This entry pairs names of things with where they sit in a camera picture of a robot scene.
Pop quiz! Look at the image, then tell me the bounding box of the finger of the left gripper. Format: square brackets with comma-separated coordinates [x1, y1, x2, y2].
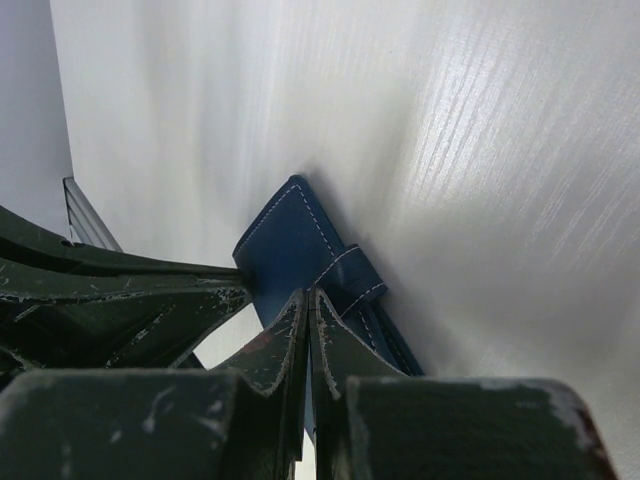
[1, 259, 250, 384]
[1, 208, 243, 280]

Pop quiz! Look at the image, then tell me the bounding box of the left aluminium frame post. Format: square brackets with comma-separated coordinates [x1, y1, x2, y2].
[63, 177, 122, 252]

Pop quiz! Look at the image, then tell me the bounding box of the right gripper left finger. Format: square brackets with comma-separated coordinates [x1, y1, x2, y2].
[1, 290, 308, 479]

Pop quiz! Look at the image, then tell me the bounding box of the blue leather card holder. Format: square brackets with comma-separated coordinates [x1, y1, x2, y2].
[231, 173, 426, 436]

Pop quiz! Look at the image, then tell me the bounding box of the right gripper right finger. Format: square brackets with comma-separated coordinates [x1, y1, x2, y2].
[308, 289, 616, 479]

